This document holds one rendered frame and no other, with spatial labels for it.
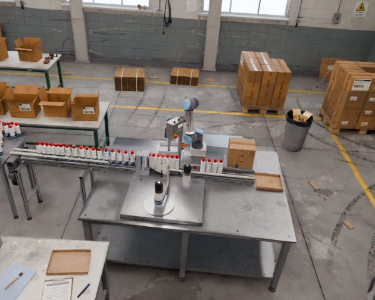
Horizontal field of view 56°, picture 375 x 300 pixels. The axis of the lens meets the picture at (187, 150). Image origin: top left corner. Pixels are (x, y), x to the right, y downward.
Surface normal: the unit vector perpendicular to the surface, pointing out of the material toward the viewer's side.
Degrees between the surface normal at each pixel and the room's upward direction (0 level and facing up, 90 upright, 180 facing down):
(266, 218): 0
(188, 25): 90
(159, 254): 1
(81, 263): 0
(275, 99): 89
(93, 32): 90
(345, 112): 92
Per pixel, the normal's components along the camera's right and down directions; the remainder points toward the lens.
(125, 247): 0.07, -0.83
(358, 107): 0.05, 0.53
